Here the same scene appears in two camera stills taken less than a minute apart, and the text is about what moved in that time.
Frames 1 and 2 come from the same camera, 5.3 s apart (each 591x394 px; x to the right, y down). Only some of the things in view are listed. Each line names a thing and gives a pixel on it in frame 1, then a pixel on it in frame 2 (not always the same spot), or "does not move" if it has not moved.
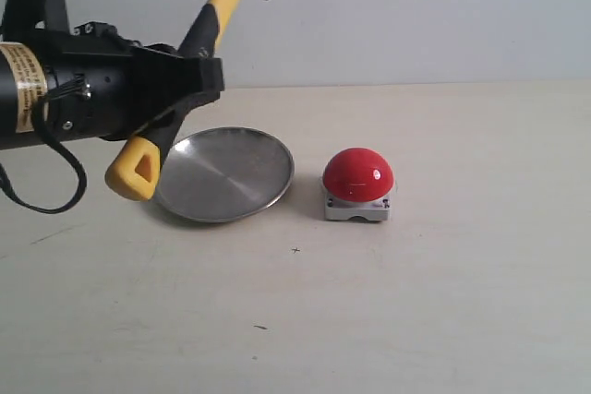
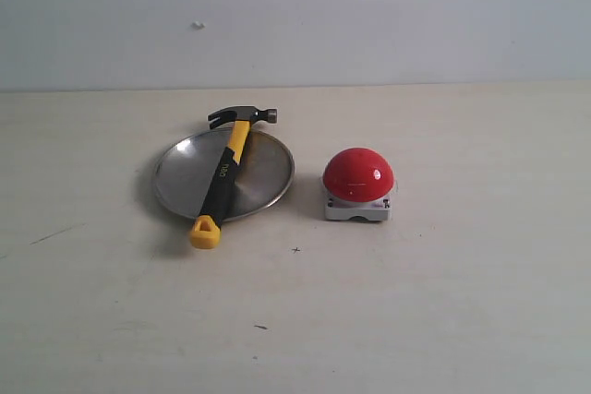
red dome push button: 357,183 does not move
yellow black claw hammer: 131,173 -> 206,230
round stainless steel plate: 218,174 does not move
